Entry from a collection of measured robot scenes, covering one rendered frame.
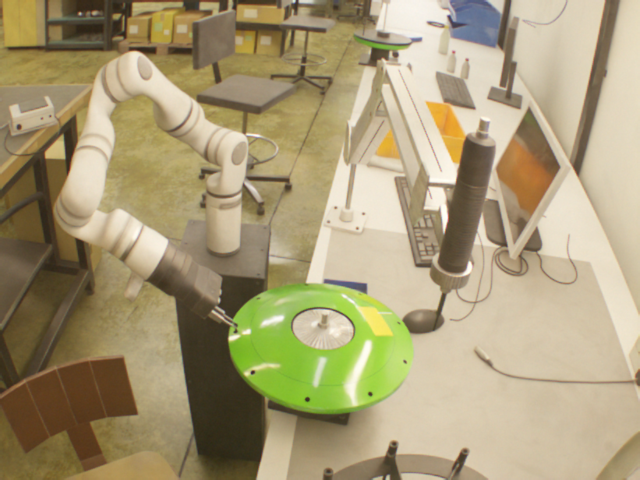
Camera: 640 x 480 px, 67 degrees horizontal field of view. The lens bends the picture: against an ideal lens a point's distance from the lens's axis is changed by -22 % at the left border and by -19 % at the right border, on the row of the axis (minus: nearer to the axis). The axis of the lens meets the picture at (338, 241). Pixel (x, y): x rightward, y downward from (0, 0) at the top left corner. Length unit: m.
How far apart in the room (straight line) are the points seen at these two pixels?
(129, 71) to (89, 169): 0.24
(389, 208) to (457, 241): 1.01
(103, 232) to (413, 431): 0.64
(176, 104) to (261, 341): 0.51
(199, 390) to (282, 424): 0.78
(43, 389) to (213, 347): 0.64
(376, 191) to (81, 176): 1.07
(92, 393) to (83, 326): 1.38
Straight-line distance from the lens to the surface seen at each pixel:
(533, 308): 1.44
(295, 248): 3.06
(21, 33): 7.89
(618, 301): 1.62
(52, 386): 1.24
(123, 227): 0.89
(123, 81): 1.08
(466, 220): 0.66
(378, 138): 1.26
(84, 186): 0.87
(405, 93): 0.97
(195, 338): 1.64
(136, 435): 2.18
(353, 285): 1.35
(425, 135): 0.85
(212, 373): 1.73
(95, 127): 0.98
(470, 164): 0.63
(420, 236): 1.54
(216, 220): 1.48
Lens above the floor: 1.75
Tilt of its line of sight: 34 degrees down
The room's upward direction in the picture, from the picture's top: 8 degrees clockwise
